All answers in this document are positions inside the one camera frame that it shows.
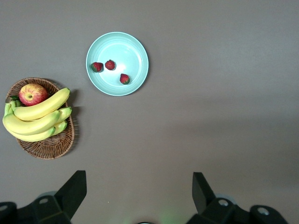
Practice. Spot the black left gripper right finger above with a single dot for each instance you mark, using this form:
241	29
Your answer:
203	196

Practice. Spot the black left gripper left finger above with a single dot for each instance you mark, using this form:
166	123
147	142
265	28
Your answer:
70	193

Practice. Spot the red strawberry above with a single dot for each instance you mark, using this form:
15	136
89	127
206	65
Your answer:
97	67
124	79
110	64

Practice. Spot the pale green round plate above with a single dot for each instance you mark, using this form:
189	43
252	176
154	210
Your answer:
126	51

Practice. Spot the brown wicker basket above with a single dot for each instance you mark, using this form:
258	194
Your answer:
46	149

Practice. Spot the yellow banana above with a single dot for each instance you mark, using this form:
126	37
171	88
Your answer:
32	138
65	113
25	126
42	109
60	127

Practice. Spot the brown table mat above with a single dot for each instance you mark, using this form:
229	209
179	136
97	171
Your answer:
210	116

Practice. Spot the red yellow apple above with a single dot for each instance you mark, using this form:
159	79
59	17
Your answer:
32	94

